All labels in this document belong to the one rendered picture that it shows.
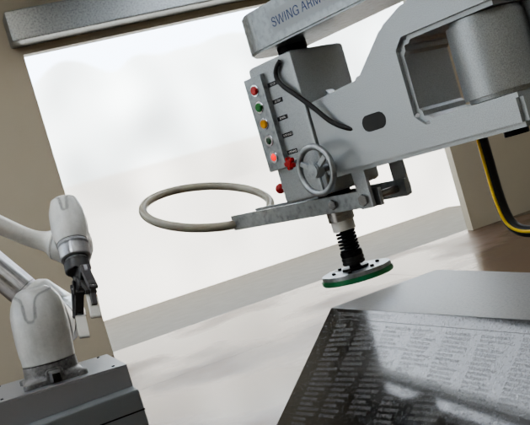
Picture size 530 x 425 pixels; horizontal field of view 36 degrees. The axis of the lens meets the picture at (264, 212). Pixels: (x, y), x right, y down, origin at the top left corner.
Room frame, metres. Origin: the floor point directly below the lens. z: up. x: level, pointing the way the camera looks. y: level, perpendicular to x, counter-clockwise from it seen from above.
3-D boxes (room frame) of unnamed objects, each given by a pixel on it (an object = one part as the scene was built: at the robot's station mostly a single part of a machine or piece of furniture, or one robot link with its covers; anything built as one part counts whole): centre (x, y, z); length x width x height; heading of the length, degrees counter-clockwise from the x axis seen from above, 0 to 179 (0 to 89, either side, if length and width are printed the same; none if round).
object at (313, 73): (2.41, -0.27, 1.36); 0.36 x 0.22 x 0.45; 39
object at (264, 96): (2.46, -0.08, 1.41); 0.08 x 0.03 x 0.28; 39
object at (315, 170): (2.31, -0.20, 1.24); 0.15 x 0.10 x 0.15; 39
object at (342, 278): (2.48, -0.22, 0.91); 0.22 x 0.22 x 0.04
